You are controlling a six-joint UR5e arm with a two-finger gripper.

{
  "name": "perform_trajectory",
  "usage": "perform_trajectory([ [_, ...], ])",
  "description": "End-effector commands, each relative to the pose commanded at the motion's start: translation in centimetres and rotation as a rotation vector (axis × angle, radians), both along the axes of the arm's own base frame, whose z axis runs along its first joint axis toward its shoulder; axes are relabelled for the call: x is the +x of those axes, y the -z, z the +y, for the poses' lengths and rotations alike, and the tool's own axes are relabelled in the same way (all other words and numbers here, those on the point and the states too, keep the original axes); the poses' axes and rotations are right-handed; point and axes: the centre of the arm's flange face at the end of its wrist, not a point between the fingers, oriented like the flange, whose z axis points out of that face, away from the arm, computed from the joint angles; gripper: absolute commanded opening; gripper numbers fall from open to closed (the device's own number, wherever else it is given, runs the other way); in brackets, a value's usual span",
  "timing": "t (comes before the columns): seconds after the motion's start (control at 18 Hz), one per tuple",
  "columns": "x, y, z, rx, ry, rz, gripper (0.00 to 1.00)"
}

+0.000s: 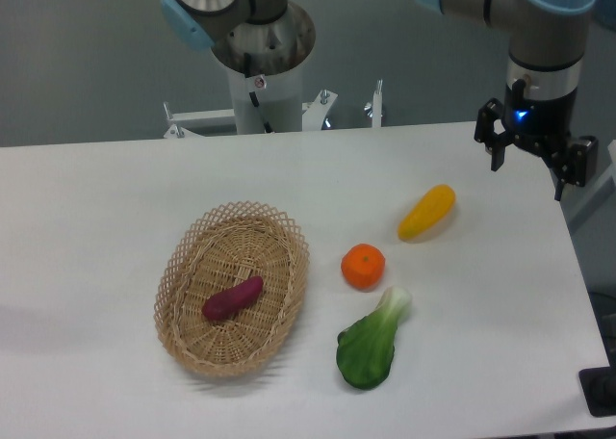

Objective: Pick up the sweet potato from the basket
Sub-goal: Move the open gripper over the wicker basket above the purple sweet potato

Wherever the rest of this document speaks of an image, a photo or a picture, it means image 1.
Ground orange tangerine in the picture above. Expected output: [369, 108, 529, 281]
[341, 244, 386, 291]

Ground oval woven wicker basket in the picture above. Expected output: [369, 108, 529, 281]
[154, 201, 309, 377]

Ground black cable on pedestal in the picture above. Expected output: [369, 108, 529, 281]
[243, 53, 274, 135]

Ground white metal mounting frame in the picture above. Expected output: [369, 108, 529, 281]
[163, 78, 385, 139]

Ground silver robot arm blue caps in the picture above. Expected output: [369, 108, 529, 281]
[161, 0, 598, 189]

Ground green bok choy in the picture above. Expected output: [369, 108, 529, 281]
[335, 287, 412, 391]

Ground black device at table edge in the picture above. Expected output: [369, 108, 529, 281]
[578, 367, 615, 418]

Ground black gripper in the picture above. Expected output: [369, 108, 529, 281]
[474, 61, 599, 201]

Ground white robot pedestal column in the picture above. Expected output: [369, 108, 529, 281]
[225, 66, 302, 135]

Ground yellow squash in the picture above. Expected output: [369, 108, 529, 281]
[397, 184, 456, 241]

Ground purple sweet potato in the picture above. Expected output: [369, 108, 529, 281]
[202, 276, 264, 322]

